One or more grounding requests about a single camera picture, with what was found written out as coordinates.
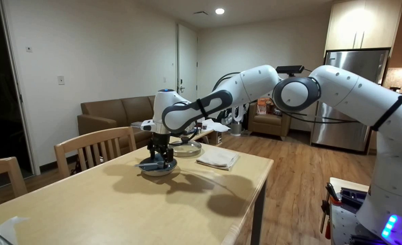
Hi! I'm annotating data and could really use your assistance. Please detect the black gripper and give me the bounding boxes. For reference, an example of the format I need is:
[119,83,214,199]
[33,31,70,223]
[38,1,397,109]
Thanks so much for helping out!
[146,133,177,166]

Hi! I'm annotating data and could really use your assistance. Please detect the blue round pan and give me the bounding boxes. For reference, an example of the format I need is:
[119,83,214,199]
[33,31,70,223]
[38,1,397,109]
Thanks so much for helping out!
[138,155,180,178]

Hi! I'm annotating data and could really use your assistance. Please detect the white room door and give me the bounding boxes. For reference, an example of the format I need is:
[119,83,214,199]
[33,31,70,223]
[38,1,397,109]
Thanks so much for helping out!
[176,23,199,103]

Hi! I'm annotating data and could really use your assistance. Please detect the stainless steel refrigerator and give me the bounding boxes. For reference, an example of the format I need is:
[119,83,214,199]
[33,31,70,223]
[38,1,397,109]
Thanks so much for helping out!
[311,47,391,154]

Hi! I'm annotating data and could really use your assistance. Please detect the orange box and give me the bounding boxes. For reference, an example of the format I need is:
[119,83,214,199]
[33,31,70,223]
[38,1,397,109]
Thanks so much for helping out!
[255,96,270,116]

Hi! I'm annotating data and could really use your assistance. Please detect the brown leather sofa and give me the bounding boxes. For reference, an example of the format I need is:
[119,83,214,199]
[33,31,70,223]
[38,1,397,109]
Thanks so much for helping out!
[76,94,160,150]

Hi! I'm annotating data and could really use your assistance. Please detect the white papers pile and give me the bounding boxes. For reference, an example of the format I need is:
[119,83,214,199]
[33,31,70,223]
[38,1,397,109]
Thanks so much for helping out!
[202,118,232,135]

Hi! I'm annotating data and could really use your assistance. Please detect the wooden slat-back chair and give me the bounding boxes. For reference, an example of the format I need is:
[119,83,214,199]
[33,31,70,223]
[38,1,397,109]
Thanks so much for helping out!
[53,125,138,178]
[0,156,29,201]

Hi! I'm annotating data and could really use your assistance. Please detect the low wooden coffee table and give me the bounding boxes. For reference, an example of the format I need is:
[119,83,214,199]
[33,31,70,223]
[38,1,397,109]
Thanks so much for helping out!
[195,126,232,147]

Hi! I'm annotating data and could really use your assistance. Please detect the white folded cloth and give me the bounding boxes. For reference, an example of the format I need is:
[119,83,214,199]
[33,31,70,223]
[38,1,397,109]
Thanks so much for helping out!
[195,148,241,171]

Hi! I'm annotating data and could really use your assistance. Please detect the black bags pile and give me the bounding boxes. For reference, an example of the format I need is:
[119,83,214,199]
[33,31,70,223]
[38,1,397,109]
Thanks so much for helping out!
[217,107,237,125]

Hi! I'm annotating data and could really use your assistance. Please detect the white ring-shaped fan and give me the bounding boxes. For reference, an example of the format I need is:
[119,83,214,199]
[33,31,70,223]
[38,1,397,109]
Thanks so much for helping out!
[229,105,247,137]

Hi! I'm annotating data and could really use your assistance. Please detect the light wooden board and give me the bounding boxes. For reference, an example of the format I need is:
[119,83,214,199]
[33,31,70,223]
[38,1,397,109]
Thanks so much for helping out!
[329,175,371,197]

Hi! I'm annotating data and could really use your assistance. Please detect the orange and black clamp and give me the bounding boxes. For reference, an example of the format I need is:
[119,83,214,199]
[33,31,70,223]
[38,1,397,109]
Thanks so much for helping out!
[319,199,334,241]

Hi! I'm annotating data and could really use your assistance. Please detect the glass lid with black knob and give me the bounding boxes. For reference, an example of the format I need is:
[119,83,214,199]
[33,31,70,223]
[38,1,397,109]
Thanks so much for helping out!
[169,136,205,158]

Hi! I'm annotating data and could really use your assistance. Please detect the brown armchair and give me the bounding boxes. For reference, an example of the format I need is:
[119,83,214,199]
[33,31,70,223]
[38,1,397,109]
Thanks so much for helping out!
[247,99,293,141]

